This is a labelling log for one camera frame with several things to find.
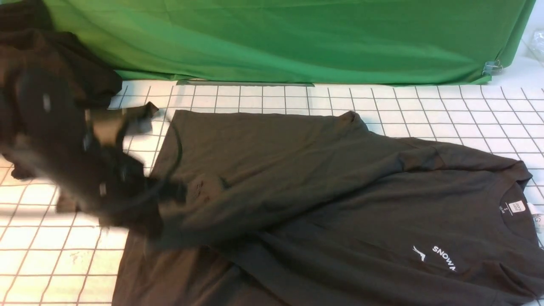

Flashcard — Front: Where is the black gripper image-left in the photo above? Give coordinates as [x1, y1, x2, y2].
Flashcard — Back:
[56, 141, 186, 238]

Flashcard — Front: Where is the gray long-sleeved shirt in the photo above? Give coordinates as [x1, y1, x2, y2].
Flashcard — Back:
[111, 110, 543, 306]

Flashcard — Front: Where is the white grid table mat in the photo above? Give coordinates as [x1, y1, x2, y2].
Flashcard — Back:
[0, 81, 543, 306]

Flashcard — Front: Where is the green backdrop cloth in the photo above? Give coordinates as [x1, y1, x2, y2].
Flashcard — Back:
[45, 0, 535, 85]

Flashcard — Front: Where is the black clothes pile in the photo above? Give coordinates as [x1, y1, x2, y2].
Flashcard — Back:
[1, 0, 122, 165]

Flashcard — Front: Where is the metal binder clip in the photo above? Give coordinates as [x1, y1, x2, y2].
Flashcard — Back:
[482, 60, 504, 76]

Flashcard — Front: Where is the white hang tag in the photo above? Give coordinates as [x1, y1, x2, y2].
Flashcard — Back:
[532, 212, 544, 248]

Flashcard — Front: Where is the clear plastic bag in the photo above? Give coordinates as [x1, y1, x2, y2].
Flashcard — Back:
[525, 28, 544, 65]

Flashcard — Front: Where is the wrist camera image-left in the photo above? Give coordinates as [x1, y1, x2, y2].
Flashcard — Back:
[84, 102, 159, 147]

